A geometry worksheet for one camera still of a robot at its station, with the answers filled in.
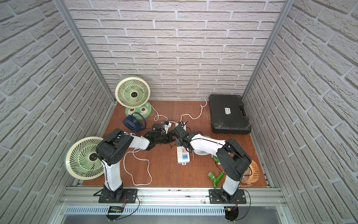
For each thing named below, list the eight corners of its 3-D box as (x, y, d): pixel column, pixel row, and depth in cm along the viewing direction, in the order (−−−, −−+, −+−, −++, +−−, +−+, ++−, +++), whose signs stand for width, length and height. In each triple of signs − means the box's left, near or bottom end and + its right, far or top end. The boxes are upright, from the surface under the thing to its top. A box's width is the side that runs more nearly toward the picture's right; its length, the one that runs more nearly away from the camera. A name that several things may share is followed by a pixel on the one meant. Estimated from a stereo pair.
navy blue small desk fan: (125, 126, 102) (120, 118, 94) (137, 117, 108) (133, 109, 100) (137, 135, 97) (133, 128, 89) (148, 125, 103) (145, 117, 95)
